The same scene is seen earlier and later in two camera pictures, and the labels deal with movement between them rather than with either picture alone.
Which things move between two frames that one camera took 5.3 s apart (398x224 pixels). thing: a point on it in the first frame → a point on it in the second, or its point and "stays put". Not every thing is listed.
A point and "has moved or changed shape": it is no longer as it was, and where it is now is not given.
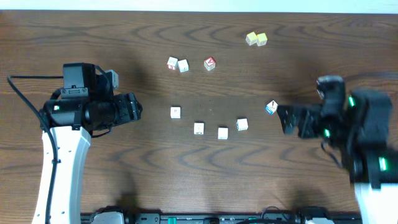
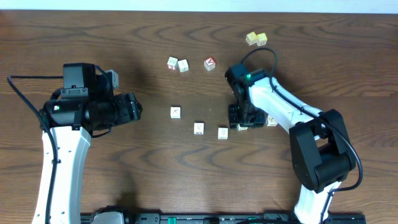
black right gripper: [310, 114] → [259, 121]
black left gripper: [125, 107] stays put
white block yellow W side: [198, 128] stays put
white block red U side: [222, 133] stays put
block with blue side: [272, 107] has moved or changed shape
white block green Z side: [242, 124] stays put
